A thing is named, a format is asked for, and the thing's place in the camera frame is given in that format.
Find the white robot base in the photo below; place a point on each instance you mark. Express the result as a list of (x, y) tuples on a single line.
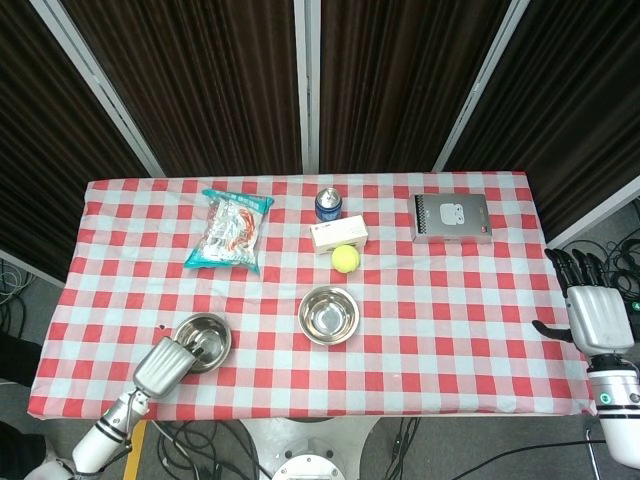
[(310, 450)]

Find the teal snack bag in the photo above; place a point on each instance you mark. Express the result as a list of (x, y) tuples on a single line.
[(227, 232)]

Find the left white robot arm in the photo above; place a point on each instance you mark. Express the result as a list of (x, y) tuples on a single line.
[(97, 440)]

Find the small white carton box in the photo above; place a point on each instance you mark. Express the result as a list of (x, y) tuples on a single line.
[(337, 235)]

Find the grey earbuds box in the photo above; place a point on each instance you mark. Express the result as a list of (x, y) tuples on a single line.
[(450, 218)]

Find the blue drink can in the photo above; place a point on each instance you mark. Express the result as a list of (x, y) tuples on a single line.
[(328, 207)]

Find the yellow tennis ball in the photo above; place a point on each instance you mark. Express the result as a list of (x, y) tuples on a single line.
[(346, 258)]

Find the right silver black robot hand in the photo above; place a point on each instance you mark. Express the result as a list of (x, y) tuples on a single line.
[(600, 320)]

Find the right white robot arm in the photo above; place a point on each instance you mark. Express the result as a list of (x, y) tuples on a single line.
[(617, 415)]

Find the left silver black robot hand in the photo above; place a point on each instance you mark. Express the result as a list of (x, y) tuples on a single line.
[(160, 372)]

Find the red white checkered tablecloth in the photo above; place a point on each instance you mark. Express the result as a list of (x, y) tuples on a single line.
[(350, 380)]

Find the dark brown curtain panel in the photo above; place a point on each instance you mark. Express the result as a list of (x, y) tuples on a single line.
[(395, 85), (575, 100), (35, 150), (200, 85)]

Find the white partition frame post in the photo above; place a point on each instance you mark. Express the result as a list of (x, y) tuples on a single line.
[(595, 220), (307, 85), (100, 85), (480, 85)]

